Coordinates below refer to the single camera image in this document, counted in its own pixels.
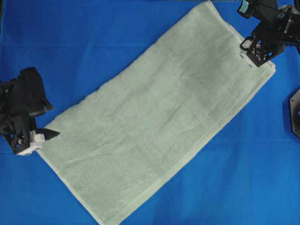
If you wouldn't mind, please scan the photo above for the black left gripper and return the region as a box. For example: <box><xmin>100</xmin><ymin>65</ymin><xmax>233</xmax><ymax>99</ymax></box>
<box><xmin>0</xmin><ymin>67</ymin><xmax>60</xmax><ymax>156</ymax></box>

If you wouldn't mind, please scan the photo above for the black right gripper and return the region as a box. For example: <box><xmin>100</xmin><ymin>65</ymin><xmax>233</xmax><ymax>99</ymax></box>
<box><xmin>237</xmin><ymin>0</ymin><xmax>300</xmax><ymax>67</ymax></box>

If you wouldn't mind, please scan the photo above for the sage green bath towel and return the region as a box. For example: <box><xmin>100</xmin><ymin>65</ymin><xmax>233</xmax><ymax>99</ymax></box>
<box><xmin>38</xmin><ymin>0</ymin><xmax>276</xmax><ymax>225</ymax></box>

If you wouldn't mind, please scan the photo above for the blue table cloth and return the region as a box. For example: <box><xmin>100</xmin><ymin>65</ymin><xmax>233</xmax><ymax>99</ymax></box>
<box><xmin>0</xmin><ymin>0</ymin><xmax>300</xmax><ymax>225</ymax></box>

